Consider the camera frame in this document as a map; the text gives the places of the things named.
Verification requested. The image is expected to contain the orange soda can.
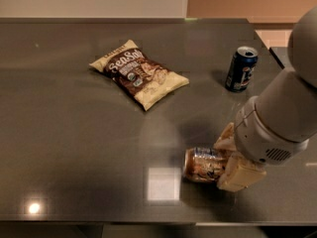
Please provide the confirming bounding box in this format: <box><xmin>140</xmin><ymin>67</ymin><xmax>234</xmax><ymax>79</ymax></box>
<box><xmin>183</xmin><ymin>147</ymin><xmax>228</xmax><ymax>183</ymax></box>

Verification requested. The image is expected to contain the blue Pepsi can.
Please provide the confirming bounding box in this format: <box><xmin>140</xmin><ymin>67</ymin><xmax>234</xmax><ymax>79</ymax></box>
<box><xmin>225</xmin><ymin>46</ymin><xmax>258</xmax><ymax>92</ymax></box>

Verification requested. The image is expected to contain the brown sea salt chip bag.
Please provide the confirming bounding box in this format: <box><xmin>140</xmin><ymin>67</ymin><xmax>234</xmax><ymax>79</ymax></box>
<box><xmin>91</xmin><ymin>40</ymin><xmax>189</xmax><ymax>110</ymax></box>

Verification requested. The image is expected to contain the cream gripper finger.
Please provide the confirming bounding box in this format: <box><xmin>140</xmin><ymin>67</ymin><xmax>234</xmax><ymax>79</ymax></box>
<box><xmin>217</xmin><ymin>152</ymin><xmax>266</xmax><ymax>192</ymax></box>
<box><xmin>213</xmin><ymin>123</ymin><xmax>237</xmax><ymax>152</ymax></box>

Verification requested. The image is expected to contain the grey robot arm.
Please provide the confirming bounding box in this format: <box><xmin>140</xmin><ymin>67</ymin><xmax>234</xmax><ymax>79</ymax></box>
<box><xmin>214</xmin><ymin>8</ymin><xmax>317</xmax><ymax>192</ymax></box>

